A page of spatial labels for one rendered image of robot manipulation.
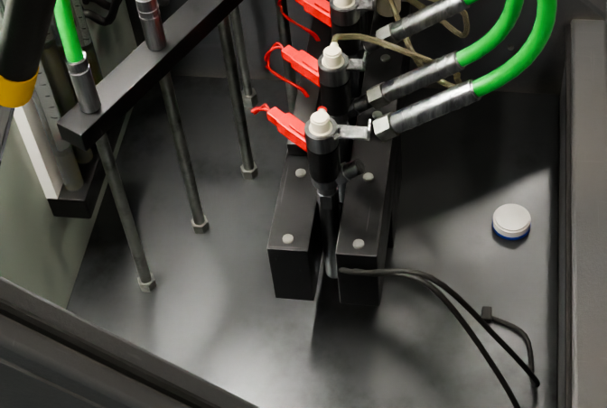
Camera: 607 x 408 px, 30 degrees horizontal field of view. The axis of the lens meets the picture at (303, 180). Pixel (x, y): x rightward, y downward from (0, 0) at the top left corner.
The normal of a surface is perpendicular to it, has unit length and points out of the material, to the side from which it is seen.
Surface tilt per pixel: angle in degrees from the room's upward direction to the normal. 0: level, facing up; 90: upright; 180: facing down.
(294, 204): 0
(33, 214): 90
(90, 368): 43
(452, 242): 0
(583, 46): 0
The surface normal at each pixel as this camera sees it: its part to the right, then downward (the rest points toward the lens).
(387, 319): -0.07, -0.64
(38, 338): 0.62, -0.43
